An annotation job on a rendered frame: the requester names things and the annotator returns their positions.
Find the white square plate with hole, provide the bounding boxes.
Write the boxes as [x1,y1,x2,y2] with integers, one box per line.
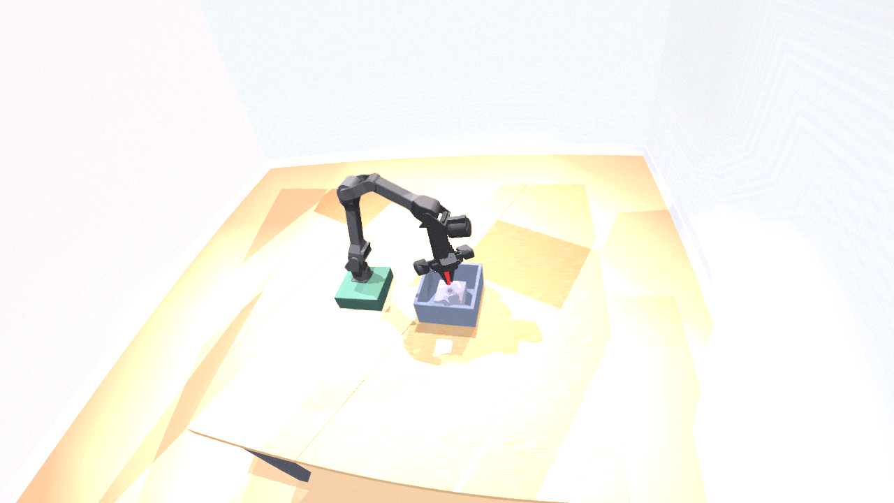
[434,280,467,306]

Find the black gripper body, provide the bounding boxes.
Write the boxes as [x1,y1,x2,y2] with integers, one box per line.
[413,238,475,276]

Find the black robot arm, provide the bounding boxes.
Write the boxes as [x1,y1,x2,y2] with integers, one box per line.
[336,173,472,283]

